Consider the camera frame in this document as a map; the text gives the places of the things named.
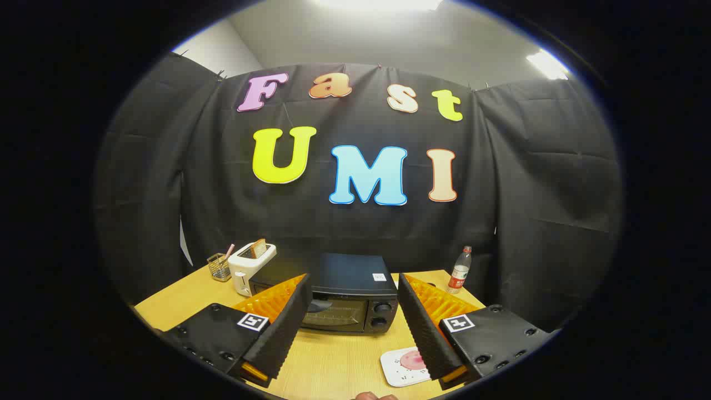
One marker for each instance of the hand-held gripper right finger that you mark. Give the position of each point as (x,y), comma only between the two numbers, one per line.
(425,333)

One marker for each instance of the white square plate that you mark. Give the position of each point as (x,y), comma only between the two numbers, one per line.
(397,371)

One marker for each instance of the pink straw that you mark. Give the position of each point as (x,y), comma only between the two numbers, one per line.
(229,253)

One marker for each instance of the brown toast slice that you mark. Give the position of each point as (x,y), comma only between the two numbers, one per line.
(259,248)

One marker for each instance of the black toaster oven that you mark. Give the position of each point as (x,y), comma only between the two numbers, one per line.
(355,275)

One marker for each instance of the pink round ham slice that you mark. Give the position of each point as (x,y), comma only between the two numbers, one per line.
(412,361)

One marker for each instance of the clear plastic water bottle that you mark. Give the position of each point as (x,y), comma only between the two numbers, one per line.
(459,275)

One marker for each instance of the wide ceiling light panel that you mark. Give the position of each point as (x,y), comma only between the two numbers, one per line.
(377,4)

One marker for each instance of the white pop-up toaster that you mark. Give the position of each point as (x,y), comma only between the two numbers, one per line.
(241,272)

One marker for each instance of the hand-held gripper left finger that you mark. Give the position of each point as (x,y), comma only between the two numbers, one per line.
(283,333)

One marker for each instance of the small ceiling light panel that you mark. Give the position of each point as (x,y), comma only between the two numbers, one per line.
(547,64)

